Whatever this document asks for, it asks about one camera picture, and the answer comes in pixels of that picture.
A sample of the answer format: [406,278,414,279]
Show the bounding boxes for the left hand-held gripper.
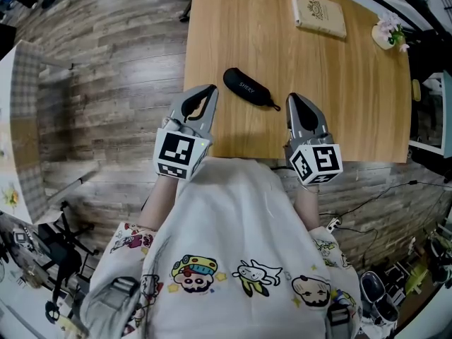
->
[153,83,220,182]

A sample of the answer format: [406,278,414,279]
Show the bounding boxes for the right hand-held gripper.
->
[282,93,345,186]

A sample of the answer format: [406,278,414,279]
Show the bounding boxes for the black glasses case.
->
[222,67,282,113]

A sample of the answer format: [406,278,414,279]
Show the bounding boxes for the person's left forearm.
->
[136,174,178,231]

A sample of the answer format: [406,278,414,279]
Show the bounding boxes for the person's right forearm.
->
[292,184,321,231]

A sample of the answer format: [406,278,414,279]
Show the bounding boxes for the black office chair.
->
[36,199,100,318]
[160,0,194,23]

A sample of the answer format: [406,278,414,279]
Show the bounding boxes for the beige ornamented box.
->
[291,0,348,40]

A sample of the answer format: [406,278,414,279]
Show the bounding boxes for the white pot with flowers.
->
[371,11,411,53]

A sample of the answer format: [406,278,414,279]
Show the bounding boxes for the white cartoon print shirt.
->
[81,155,365,339]

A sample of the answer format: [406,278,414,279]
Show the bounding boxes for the white desk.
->
[408,70,452,160]

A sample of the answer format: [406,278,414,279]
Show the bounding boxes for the checkered cloth table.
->
[0,40,102,225]

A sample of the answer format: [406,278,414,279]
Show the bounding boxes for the black floor cable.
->
[317,179,452,226]

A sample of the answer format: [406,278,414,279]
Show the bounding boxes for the green frame stand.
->
[404,261,430,296]

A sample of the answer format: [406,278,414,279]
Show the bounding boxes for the grey shoulder strap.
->
[326,303,353,339]
[89,276,142,339]

